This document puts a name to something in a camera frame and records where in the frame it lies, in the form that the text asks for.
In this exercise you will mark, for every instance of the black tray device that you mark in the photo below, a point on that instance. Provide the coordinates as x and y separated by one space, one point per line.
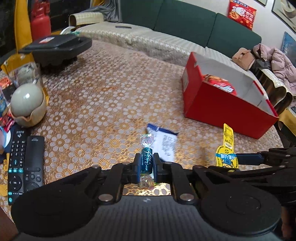
53 50

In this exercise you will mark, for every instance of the framed wall picture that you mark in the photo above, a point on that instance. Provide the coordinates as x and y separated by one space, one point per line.
285 11

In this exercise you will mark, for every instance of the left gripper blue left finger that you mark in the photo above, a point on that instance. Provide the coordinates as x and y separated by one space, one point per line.
135 169

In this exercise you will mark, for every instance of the yellow minion pouch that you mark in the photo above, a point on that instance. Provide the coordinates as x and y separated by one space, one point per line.
225 155

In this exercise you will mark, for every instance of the grey ball in bowl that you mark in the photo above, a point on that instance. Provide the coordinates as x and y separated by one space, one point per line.
28 105

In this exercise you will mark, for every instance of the red snack bag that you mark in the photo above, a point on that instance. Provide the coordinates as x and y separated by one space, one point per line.
220 83

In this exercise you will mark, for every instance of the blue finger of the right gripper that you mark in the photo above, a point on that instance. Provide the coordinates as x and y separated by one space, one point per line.
253 159

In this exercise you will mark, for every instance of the pink jacket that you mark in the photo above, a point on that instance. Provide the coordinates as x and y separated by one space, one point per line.
281 66

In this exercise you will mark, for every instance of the yellow giraffe statue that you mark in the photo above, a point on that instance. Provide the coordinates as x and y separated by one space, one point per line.
22 27

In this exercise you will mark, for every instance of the beige handbag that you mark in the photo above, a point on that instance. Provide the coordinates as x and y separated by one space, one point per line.
244 58

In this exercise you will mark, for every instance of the phone on sofa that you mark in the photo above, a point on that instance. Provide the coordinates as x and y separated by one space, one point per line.
124 27

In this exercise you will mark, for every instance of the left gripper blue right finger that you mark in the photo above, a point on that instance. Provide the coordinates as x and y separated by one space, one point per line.
161 169

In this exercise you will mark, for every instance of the blue white snack packet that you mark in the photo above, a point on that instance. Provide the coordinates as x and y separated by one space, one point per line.
164 142

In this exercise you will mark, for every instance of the red printed cushion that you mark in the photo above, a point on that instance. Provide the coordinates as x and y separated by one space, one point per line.
241 13

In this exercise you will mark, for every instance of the teal candy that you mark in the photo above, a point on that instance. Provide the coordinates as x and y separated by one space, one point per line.
146 162

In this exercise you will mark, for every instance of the clear glass jar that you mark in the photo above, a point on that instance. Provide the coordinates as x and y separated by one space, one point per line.
22 69

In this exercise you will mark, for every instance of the green sofa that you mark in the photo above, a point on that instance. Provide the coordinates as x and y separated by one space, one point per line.
192 23

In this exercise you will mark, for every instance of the black remote with buttons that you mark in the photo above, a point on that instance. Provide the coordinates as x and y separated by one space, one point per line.
16 164

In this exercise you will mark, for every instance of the red cardboard box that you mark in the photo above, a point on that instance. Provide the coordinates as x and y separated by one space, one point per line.
249 113

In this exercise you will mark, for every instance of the slim black remote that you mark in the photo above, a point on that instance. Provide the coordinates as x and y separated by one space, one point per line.
33 163

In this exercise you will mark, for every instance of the grey curtain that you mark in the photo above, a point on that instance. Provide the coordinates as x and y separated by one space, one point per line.
111 10

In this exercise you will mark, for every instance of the red water bottle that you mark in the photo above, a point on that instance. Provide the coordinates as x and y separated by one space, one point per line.
40 20

